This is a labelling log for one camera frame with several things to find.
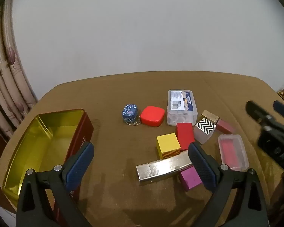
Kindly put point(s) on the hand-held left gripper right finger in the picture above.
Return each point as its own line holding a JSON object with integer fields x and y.
{"x": 202, "y": 167}

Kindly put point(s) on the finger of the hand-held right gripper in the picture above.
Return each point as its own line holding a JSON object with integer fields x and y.
{"x": 256, "y": 111}
{"x": 282, "y": 110}

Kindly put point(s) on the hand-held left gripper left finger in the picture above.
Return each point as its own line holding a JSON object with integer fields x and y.
{"x": 80, "y": 165}

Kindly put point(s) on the magenta block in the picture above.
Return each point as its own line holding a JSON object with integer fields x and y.
{"x": 190, "y": 178}

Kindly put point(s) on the clear box with pink insert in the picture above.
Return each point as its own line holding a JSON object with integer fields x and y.
{"x": 233, "y": 151}

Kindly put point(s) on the pink box with gold lid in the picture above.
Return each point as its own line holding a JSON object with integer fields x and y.
{"x": 223, "y": 125}

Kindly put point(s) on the red block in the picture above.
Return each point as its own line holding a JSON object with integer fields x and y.
{"x": 185, "y": 134}

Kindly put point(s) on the black white zigzag box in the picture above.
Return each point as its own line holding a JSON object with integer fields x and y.
{"x": 204, "y": 128}

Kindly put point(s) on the yellow block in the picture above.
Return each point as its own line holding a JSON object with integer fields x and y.
{"x": 168, "y": 144}

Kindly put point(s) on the long silver box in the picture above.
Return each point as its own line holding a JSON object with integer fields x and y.
{"x": 158, "y": 169}

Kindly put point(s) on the red tin box gold interior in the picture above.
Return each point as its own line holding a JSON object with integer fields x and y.
{"x": 49, "y": 132}

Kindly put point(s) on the clear plastic box with label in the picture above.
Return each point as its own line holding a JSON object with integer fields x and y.
{"x": 181, "y": 108}

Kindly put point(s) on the red square plastic box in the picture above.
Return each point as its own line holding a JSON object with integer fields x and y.
{"x": 152, "y": 115}

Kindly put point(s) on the small blue patterned tin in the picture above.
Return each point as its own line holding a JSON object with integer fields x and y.
{"x": 130, "y": 111}

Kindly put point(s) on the floral beige curtain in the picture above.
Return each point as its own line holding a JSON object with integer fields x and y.
{"x": 7, "y": 75}

